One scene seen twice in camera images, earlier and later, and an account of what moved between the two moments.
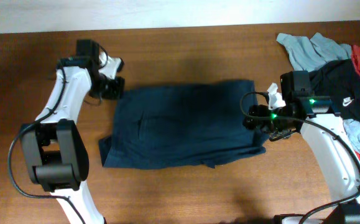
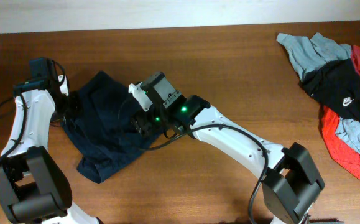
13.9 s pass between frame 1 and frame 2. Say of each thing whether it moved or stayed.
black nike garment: stayed
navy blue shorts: moved
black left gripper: moved
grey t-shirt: stayed
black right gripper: moved
